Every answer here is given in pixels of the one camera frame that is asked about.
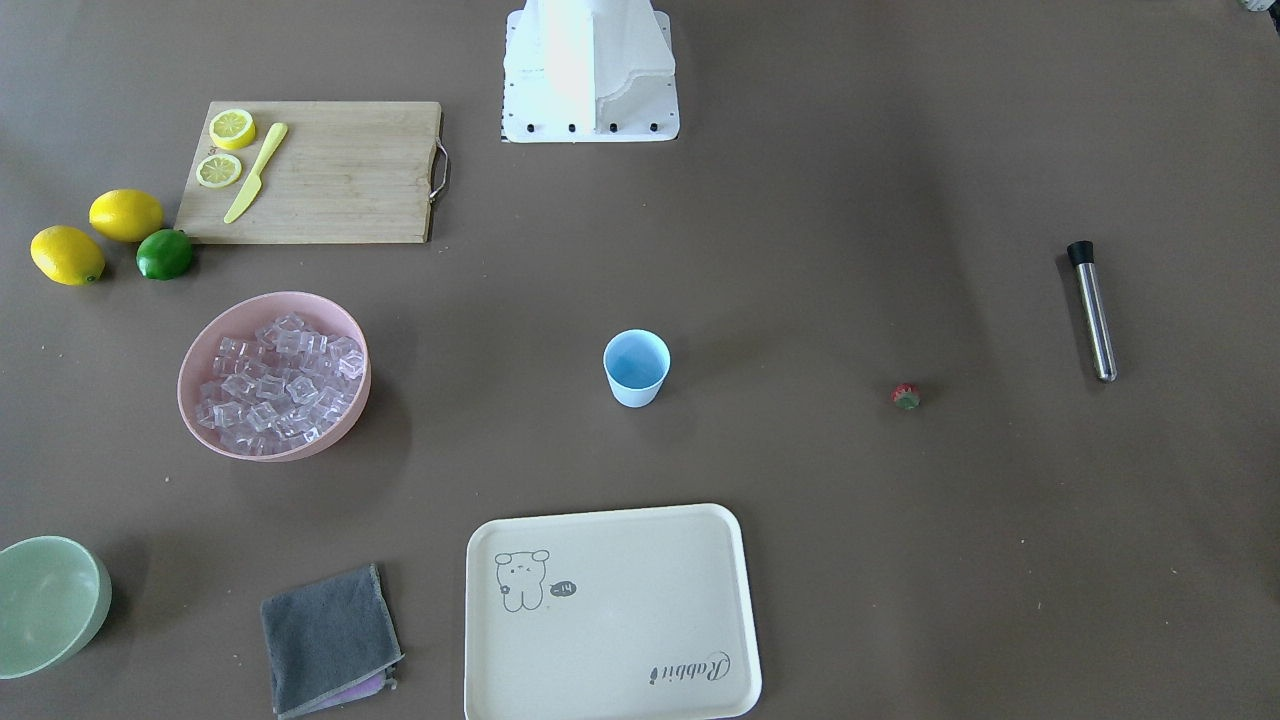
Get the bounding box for small red strawberry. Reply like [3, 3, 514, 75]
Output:
[891, 383, 922, 410]

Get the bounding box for clear ice cubes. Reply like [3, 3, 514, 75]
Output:
[186, 310, 370, 459]

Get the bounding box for light blue cup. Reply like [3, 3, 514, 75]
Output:
[602, 328, 671, 407]

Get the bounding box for cream rabbit tray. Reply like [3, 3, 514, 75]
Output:
[463, 503, 762, 719]

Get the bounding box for wooden cutting board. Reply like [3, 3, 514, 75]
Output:
[173, 100, 447, 245]

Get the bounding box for grey folded cloth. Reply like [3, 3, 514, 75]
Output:
[260, 562, 404, 719]

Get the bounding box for yellow plastic knife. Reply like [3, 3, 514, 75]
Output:
[223, 122, 289, 224]

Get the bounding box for pink bowl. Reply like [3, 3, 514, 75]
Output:
[177, 291, 372, 462]

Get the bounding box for steel muddler black tip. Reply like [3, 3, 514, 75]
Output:
[1066, 241, 1117, 383]

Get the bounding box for lemon half lower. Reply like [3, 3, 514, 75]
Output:
[195, 152, 243, 190]

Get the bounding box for lemon half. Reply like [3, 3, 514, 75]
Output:
[195, 152, 243, 190]
[207, 108, 257, 151]

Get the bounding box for lemon half upper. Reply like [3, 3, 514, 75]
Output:
[207, 108, 257, 151]

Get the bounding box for green lime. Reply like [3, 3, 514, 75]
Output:
[134, 229, 195, 281]

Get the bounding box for whole lemon near board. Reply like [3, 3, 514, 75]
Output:
[88, 188, 165, 243]

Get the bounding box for whole lemon outer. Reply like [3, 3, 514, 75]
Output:
[29, 225, 106, 286]

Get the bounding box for mint green bowl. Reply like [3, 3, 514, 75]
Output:
[1, 536, 113, 680]

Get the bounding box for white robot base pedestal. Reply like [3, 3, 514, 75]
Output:
[500, 1, 681, 143]

